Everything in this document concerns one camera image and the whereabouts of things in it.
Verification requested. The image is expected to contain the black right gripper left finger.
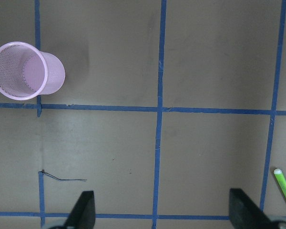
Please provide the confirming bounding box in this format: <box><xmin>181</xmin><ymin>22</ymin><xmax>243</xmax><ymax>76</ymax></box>
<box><xmin>62</xmin><ymin>191</ymin><xmax>96</xmax><ymax>229</ymax></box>

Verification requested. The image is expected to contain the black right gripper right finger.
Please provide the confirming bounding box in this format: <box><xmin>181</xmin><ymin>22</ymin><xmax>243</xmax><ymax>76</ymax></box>
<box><xmin>229</xmin><ymin>188</ymin><xmax>273</xmax><ymax>229</ymax></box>

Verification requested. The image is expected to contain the pink mesh cup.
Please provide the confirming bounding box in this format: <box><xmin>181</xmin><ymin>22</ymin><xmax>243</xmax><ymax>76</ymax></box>
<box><xmin>0</xmin><ymin>42</ymin><xmax>65</xmax><ymax>101</ymax></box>

